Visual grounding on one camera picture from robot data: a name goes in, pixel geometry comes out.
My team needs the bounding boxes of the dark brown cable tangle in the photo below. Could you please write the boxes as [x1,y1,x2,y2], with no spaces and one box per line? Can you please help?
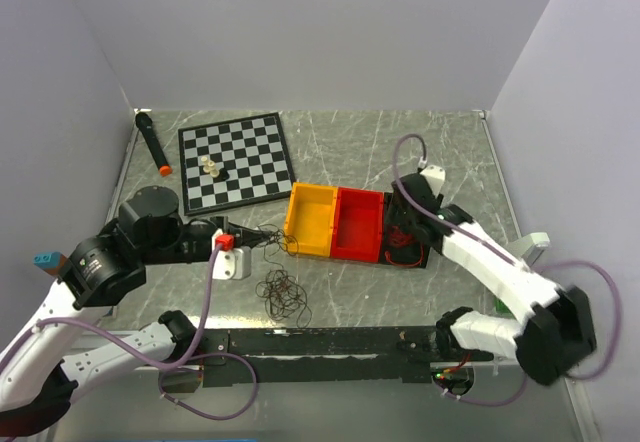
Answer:
[255,267,314,329]

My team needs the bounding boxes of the red plastic bin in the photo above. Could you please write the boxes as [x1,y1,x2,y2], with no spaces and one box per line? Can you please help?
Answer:
[330,187,384,263]

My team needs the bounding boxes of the blue and brown block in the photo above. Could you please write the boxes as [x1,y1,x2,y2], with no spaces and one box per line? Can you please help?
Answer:
[33,251,67,276]

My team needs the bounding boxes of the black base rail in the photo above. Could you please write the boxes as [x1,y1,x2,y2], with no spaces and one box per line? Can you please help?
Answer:
[194,326,493,388]

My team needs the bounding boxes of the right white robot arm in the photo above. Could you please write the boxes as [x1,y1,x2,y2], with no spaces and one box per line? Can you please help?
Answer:
[392,173,597,386]

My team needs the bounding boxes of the cream chess pieces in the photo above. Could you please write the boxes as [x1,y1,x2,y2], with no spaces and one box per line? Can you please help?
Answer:
[200,156,220,178]

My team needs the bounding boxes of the black marker orange cap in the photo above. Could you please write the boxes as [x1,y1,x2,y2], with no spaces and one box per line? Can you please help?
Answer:
[134,112,172,177]

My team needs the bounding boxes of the black and white chessboard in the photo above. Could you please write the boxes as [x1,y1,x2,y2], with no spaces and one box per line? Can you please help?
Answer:
[178,113,296,216]

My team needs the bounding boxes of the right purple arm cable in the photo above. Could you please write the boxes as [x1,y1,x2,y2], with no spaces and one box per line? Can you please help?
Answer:
[391,134,622,381]

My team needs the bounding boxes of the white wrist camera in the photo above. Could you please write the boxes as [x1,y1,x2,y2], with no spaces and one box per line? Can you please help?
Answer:
[418,158,446,196]
[211,231,252,280]

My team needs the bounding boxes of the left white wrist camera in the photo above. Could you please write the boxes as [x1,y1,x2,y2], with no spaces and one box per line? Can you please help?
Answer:
[211,231,252,280]

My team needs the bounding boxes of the black plastic bin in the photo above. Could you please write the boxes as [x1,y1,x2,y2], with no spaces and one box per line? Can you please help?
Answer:
[379,192,429,268]

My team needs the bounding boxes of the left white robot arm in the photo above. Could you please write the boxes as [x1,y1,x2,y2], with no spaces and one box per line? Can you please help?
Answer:
[1,186,251,440]

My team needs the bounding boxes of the green small block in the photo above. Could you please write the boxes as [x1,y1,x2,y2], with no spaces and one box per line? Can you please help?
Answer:
[495,298,510,314]

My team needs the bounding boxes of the yellow plastic bin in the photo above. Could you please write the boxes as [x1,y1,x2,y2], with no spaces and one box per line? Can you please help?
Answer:
[284,182,338,257]

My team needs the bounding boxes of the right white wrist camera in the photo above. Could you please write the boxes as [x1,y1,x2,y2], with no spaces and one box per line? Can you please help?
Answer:
[418,158,446,196]

